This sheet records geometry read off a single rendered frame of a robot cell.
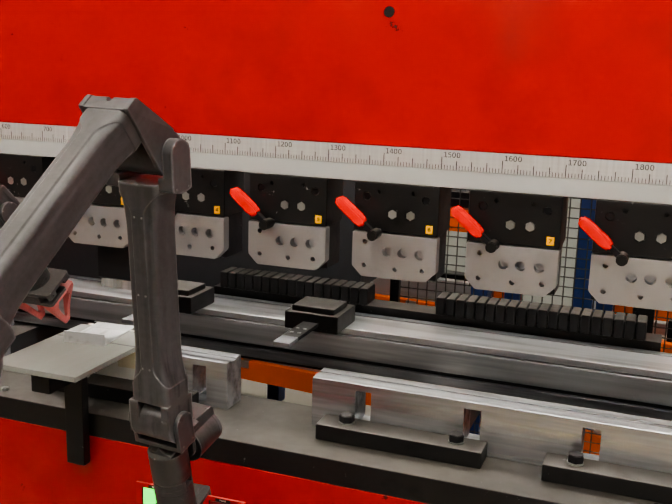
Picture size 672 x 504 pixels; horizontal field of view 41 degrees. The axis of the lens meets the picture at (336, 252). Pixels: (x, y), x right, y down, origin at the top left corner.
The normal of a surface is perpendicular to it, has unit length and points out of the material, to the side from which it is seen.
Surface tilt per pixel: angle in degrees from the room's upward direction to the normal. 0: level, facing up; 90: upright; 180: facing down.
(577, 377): 90
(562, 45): 90
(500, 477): 0
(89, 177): 89
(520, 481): 0
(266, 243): 90
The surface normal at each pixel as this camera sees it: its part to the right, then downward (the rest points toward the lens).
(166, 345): 0.88, 0.15
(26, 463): -0.36, 0.19
